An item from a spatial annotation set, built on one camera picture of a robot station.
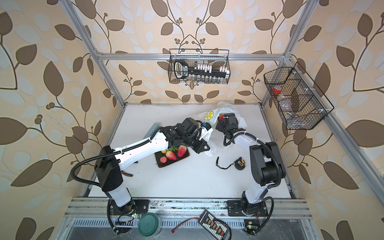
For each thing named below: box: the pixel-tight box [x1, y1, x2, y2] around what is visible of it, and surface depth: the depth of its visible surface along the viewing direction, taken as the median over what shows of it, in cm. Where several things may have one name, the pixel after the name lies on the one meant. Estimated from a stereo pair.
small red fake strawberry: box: [166, 150, 177, 161], surface depth 90 cm
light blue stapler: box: [143, 122, 159, 139], surface depth 101 cm
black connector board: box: [198, 209, 230, 240], surface depth 70 cm
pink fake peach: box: [160, 156, 167, 164], surface depth 90 cm
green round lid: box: [138, 212, 159, 237], surface depth 63 cm
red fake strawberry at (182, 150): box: [177, 145, 187, 158], surface depth 92 cm
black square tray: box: [154, 149, 190, 168], surface depth 91 cm
